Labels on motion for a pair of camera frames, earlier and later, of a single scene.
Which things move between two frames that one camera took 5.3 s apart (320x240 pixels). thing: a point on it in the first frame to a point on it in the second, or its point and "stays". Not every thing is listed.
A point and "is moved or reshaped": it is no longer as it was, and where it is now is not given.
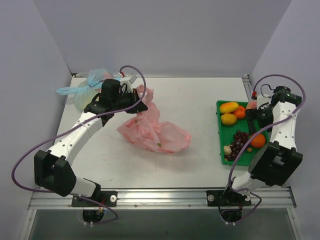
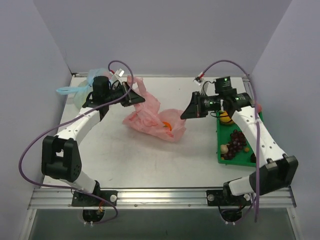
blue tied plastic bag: x=84 y=95 stays
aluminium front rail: x=281 y=198 stays
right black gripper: x=251 y=121 to x=197 y=105
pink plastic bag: x=145 y=131 is moved or reshaped
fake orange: x=258 y=140 is moved or reshaped
